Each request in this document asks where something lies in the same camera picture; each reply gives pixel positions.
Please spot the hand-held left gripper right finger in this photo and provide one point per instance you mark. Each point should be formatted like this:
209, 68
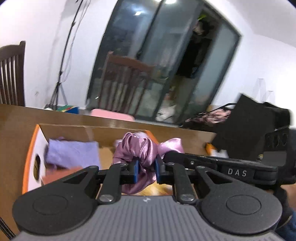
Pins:
158, 171

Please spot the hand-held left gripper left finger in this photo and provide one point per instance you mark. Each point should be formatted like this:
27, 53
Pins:
136, 171

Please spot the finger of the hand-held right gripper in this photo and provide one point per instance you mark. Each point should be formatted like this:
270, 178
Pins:
196, 161

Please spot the pink satin scrunchie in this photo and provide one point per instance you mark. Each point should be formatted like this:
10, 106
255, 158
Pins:
131, 148

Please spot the purple knit cloth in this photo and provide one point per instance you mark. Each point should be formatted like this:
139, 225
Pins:
69, 153

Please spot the printed cardboard box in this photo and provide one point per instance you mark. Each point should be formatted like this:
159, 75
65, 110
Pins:
69, 133

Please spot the pink patterned cloth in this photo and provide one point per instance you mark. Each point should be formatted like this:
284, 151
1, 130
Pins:
215, 115

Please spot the large black case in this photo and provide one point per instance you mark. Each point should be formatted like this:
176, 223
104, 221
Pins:
242, 125

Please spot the white bag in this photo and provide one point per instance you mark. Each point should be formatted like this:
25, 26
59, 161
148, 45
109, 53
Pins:
166, 112

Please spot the pink seat cushion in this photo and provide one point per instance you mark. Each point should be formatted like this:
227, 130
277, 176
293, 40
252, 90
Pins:
111, 114

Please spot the person's blue jeans leg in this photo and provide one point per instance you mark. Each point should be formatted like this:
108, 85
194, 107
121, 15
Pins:
288, 231

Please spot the colourful toy box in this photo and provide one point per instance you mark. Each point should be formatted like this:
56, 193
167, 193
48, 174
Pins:
67, 109

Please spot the person in black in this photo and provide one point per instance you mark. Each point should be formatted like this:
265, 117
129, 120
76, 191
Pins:
196, 53

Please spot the dark wooden chair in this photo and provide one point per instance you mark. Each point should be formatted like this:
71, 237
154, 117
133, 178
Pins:
13, 69
129, 62

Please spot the dark sliding glass door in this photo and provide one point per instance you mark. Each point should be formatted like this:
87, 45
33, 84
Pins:
148, 34

